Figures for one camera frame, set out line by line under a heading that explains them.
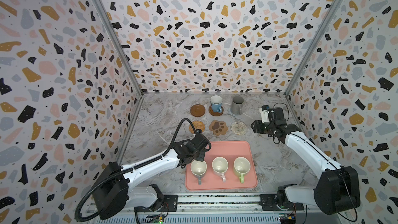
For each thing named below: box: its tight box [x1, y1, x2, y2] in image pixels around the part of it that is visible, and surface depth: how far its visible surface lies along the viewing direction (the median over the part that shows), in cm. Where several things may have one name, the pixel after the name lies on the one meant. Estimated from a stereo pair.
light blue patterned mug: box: [209, 94, 223, 114], surface depth 105 cm
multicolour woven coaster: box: [230, 121, 247, 136], surface depth 105 cm
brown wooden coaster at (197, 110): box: [190, 104, 206, 118], surface depth 112 cm
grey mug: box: [230, 95, 245, 116], surface depth 105 cm
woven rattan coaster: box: [188, 120, 206, 135], surface depth 105 cm
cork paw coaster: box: [208, 119, 229, 136], surface depth 105 cm
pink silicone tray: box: [185, 140, 258, 191], surface depth 82 cm
